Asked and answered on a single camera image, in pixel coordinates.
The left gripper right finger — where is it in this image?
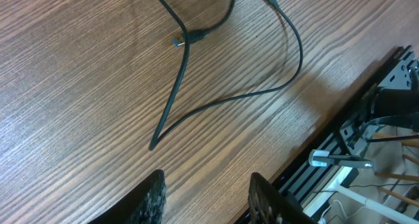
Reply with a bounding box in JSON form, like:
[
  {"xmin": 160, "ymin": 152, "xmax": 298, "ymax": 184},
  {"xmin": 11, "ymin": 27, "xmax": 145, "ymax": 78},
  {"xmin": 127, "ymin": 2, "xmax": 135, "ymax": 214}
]
[{"xmin": 248, "ymin": 172, "xmax": 316, "ymax": 224}]

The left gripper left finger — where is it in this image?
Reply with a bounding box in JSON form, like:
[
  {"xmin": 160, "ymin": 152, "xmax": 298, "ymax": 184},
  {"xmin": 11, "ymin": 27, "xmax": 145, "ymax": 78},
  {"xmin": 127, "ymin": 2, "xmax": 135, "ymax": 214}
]
[{"xmin": 90, "ymin": 170, "xmax": 166, "ymax": 224}]

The black USB cable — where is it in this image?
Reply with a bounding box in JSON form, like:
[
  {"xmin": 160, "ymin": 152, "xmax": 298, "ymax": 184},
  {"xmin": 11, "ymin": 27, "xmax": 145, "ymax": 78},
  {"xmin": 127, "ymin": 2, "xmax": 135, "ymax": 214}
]
[
  {"xmin": 172, "ymin": 0, "xmax": 238, "ymax": 48},
  {"xmin": 148, "ymin": 0, "xmax": 304, "ymax": 152}
]

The left grey spring clamp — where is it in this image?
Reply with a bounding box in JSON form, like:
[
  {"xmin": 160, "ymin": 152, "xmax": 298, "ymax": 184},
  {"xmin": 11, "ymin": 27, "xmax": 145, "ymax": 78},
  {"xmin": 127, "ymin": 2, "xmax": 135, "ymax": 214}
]
[{"xmin": 308, "ymin": 149, "xmax": 374, "ymax": 169}]

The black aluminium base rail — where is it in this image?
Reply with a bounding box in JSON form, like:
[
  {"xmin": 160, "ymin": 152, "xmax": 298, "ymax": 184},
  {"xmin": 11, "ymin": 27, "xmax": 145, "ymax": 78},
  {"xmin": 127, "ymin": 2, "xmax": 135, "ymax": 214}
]
[{"xmin": 237, "ymin": 46, "xmax": 418, "ymax": 223}]

